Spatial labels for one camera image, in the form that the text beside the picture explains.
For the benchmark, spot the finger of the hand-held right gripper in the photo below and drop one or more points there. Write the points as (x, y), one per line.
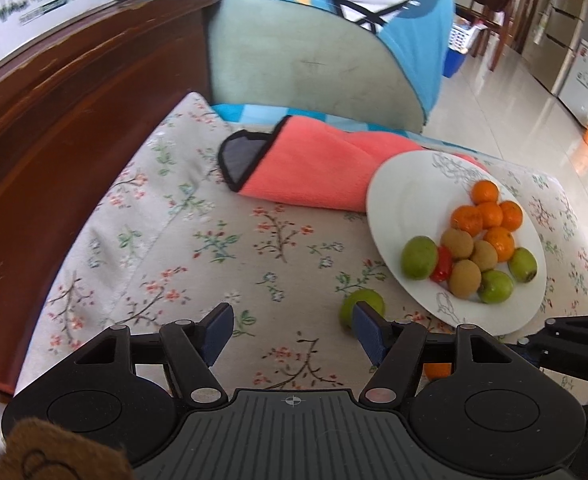
(563, 355)
(578, 327)

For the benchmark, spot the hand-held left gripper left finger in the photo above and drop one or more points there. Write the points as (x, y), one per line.
(219, 332)

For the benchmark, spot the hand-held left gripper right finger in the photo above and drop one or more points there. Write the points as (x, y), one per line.
(368, 332)

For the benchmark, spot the green jujube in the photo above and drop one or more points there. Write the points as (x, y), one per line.
(495, 286)
(368, 296)
(418, 257)
(522, 265)

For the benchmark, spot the small orange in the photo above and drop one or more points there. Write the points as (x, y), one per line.
(512, 215)
(485, 193)
(491, 214)
(500, 243)
(436, 371)
(466, 218)

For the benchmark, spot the small red tomato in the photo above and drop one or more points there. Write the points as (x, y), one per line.
(442, 264)

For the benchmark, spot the brown kiwi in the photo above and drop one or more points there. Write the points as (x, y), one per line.
(457, 243)
(465, 277)
(485, 256)

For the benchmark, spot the white floral plate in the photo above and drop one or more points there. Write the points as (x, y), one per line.
(413, 200)

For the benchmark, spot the floral beige cloth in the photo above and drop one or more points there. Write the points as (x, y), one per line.
(199, 250)

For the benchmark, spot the pink towel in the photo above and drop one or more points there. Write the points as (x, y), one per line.
(314, 165)

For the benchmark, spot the brown plush fabric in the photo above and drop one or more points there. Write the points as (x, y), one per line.
(64, 452)

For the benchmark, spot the brown wooden headboard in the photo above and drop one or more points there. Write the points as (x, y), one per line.
(74, 135)

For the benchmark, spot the blue storage bin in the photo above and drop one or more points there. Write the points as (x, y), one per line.
(453, 62)

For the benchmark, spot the silver refrigerator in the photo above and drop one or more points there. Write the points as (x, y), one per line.
(558, 20)

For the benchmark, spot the white plastic basket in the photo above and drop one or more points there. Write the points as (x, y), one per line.
(463, 37)

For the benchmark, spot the blue printed blanket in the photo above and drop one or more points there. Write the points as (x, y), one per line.
(398, 20)

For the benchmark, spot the brown wooden door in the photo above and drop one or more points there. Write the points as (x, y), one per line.
(518, 5)

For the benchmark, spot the dark wooden chair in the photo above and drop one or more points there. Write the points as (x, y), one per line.
(493, 0)

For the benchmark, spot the white printed cardboard box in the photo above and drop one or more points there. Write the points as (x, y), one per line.
(34, 5)

